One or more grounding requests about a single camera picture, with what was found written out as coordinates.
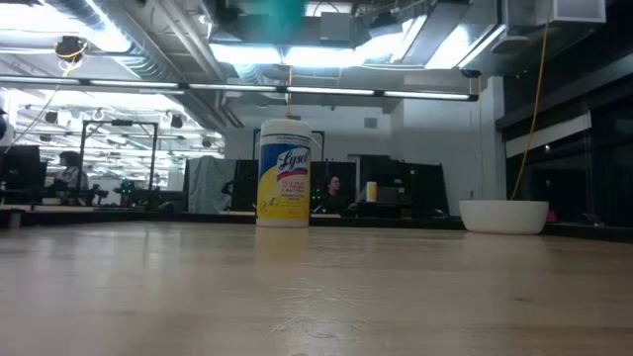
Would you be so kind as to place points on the teal bowl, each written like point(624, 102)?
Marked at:
point(277, 17)

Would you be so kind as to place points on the white bowl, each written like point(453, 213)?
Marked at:
point(503, 217)

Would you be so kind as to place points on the person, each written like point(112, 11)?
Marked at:
point(69, 173)
point(334, 198)

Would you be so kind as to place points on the Lysol wipes canister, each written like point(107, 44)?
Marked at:
point(284, 198)

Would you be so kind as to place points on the small yellow canister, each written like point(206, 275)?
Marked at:
point(371, 192)

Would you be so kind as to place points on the long ceiling light bar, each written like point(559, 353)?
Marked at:
point(326, 91)

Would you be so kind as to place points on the black cabinet partition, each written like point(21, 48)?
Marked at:
point(405, 188)

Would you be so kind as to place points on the grey fabric cover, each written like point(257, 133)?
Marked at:
point(210, 183)

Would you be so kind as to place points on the small red object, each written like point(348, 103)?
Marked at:
point(551, 216)

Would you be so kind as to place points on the black monitor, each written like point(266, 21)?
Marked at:
point(20, 168)

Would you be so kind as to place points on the black aluminium table frame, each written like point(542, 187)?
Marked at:
point(198, 217)

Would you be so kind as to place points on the black security camera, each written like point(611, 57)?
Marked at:
point(471, 73)

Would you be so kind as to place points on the black gantry frame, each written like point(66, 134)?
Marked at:
point(118, 122)

